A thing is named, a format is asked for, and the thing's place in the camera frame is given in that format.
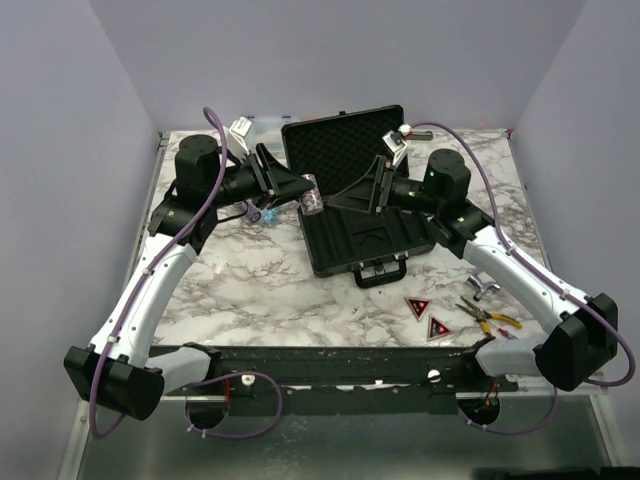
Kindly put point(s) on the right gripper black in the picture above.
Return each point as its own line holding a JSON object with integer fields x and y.
{"x": 362, "y": 195}

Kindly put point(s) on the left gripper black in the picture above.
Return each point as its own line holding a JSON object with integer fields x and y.
{"x": 276, "y": 179}

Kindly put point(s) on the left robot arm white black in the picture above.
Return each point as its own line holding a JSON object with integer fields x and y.
{"x": 115, "y": 370}

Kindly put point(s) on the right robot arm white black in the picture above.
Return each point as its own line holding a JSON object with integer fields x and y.
{"x": 578, "y": 329}

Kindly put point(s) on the black poker set case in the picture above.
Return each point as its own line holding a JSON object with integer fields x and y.
{"x": 342, "y": 152}

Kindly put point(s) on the light blue poker chip stack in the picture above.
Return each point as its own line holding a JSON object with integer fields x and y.
{"x": 270, "y": 217}

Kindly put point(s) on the purple poker chip stack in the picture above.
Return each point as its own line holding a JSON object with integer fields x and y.
{"x": 250, "y": 212}

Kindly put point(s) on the clear plastic organizer box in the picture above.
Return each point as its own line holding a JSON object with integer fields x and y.
{"x": 267, "y": 129}

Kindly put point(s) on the dark metal cylinder rod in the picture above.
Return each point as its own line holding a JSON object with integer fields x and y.
{"x": 422, "y": 135}

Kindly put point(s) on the upper triangular red black card box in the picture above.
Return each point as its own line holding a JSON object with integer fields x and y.
{"x": 417, "y": 306}

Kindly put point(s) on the triangular red black card box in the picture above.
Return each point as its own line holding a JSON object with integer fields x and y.
{"x": 417, "y": 306}
{"x": 437, "y": 329}

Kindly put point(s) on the lower triangular red black card box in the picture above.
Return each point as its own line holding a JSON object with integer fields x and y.
{"x": 437, "y": 329}

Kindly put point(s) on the small red blue screwdriver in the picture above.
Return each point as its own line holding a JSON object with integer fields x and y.
{"x": 505, "y": 333}

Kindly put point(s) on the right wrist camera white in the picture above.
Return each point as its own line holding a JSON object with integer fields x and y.
{"x": 396, "y": 143}

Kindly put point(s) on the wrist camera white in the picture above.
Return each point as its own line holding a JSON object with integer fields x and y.
{"x": 236, "y": 136}
{"x": 396, "y": 143}

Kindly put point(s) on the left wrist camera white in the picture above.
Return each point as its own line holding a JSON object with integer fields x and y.
{"x": 236, "y": 136}

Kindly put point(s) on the yellow handled pliers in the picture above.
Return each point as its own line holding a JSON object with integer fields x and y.
{"x": 482, "y": 317}

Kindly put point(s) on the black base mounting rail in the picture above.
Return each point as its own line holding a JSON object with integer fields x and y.
{"x": 351, "y": 381}

